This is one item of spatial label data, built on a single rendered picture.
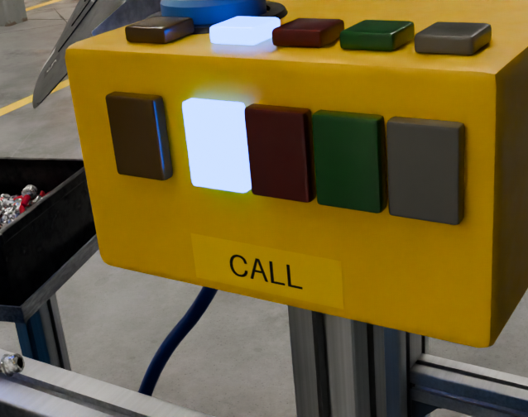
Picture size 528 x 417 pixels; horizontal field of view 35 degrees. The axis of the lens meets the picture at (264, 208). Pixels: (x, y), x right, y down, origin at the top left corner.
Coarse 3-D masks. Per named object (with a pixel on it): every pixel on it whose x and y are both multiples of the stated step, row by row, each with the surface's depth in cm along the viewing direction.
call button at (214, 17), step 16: (176, 0) 31; (192, 0) 31; (208, 0) 30; (224, 0) 30; (240, 0) 31; (256, 0) 31; (176, 16) 31; (192, 16) 31; (208, 16) 30; (224, 16) 30; (240, 16) 31; (256, 16) 31
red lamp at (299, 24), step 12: (288, 24) 27; (300, 24) 27; (312, 24) 27; (324, 24) 27; (336, 24) 27; (276, 36) 27; (288, 36) 27; (300, 36) 26; (312, 36) 26; (324, 36) 26; (336, 36) 27
